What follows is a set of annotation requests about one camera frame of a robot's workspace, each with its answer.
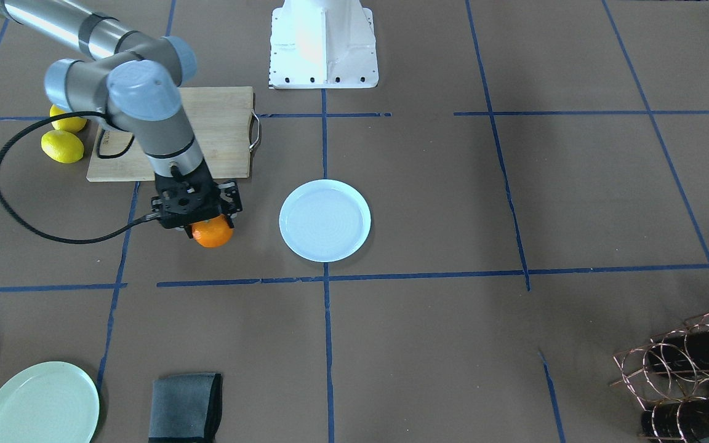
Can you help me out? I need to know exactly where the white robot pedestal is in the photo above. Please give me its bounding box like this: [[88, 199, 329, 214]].
[[268, 1, 380, 89]]

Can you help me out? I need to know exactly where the bamboo cutting board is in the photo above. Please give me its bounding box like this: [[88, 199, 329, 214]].
[[87, 87, 260, 183]]

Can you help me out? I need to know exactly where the folded grey cloth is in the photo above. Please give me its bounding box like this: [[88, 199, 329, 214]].
[[147, 372, 223, 442]]

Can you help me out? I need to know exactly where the dark wine bottle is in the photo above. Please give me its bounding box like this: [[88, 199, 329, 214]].
[[641, 399, 709, 442], [647, 330, 709, 377]]

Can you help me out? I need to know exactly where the light green plate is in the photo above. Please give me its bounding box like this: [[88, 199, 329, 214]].
[[0, 361, 100, 442]]

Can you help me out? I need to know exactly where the light blue plate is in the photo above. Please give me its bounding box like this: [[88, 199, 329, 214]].
[[278, 179, 372, 263]]

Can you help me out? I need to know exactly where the yellow lemon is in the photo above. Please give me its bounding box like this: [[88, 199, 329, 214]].
[[41, 130, 84, 164], [49, 105, 88, 134]]

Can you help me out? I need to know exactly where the copper wire bottle rack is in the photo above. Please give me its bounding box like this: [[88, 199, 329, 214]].
[[612, 312, 709, 442]]

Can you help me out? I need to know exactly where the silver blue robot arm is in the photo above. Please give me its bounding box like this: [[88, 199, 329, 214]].
[[0, 1, 242, 244]]

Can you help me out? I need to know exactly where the orange mandarin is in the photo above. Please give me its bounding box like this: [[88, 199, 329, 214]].
[[190, 214, 234, 249]]

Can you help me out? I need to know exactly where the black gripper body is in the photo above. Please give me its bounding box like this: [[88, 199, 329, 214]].
[[150, 166, 242, 229]]

